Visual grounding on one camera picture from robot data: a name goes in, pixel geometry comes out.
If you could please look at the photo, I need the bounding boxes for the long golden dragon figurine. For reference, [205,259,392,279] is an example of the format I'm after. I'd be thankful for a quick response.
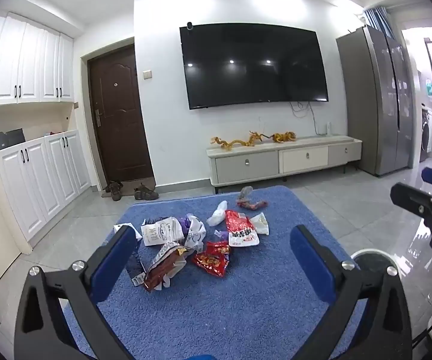
[210,131,267,151]

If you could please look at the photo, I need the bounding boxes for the white cabinet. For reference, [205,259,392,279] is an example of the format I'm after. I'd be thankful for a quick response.
[0,129,92,248]
[0,12,75,106]

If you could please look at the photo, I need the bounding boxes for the blue fluffy rug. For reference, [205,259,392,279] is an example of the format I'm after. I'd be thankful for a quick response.
[64,185,370,360]

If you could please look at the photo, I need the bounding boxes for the white round bin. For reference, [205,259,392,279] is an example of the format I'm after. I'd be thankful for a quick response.
[351,249,402,282]

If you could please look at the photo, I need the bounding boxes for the red and white snack bag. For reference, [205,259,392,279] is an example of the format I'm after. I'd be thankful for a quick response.
[224,210,258,248]

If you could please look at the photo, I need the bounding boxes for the black wall television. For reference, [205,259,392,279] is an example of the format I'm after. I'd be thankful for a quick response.
[179,23,329,110]

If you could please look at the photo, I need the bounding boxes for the grey and white television stand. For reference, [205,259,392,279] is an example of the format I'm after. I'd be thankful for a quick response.
[206,134,362,196]

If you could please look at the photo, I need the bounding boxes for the clear wrapper with red contents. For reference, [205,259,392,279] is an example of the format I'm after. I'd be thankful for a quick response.
[236,186,269,211]

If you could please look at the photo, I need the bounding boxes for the brown doormat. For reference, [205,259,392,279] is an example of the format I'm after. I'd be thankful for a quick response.
[101,179,156,197]

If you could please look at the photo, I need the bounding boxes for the black cable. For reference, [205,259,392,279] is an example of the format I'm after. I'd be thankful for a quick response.
[413,315,432,346]

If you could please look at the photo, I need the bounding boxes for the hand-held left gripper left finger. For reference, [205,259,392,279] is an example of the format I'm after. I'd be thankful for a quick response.
[14,225,137,360]

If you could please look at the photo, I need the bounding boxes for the white washing machine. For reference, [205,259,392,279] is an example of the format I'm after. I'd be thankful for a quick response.
[420,105,432,164]

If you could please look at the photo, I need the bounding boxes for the blue curtain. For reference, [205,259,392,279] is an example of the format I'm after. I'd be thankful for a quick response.
[364,7,394,38]

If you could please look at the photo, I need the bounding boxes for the white milk carton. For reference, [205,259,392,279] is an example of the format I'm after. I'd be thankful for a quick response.
[141,217,185,247]

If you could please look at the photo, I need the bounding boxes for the grey double-door refrigerator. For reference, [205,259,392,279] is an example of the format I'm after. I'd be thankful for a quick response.
[336,25,419,177]

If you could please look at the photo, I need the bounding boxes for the small white wrapper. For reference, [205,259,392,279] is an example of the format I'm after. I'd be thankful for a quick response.
[251,212,269,235]

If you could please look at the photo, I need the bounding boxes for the dark brown entrance door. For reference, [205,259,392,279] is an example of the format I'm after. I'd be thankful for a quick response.
[88,44,154,186]

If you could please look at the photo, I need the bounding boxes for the black wrapper with white label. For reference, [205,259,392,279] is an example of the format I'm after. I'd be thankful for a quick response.
[126,249,146,286]

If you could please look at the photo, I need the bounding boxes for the reddish-brown snack wrapper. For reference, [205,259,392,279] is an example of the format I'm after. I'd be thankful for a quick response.
[143,242,195,292]

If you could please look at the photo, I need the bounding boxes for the red patterned snack packet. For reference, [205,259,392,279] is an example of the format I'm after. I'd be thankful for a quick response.
[191,241,232,277]

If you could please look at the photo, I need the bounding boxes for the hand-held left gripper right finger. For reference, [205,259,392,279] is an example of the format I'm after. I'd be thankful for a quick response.
[290,225,413,360]

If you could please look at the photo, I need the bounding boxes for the black box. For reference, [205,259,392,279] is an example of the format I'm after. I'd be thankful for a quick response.
[0,128,25,151]

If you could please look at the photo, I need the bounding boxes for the white upper cabinet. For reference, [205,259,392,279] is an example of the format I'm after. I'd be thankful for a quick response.
[0,12,75,106]

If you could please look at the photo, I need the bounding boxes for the television cables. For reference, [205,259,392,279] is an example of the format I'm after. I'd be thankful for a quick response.
[289,101,324,136]

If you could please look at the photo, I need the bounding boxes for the white paper scrap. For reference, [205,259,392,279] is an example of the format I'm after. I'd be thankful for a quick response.
[113,223,142,240]

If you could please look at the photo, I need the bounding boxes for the white lower cabinet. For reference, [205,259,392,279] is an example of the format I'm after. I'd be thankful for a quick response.
[0,129,92,248]

